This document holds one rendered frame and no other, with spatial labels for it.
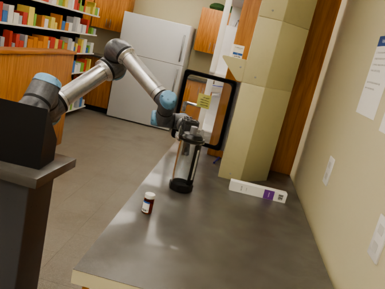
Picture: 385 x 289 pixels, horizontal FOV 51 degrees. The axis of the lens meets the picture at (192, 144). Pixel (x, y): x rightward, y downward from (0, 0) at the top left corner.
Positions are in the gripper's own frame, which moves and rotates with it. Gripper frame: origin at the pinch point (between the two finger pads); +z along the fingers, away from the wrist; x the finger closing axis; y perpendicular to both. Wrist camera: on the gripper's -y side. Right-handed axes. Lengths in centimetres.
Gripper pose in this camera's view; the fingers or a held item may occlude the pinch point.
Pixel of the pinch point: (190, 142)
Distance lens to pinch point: 164.4
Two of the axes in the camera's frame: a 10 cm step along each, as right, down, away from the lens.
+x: 9.7, 1.8, 1.9
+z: 1.4, 2.6, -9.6
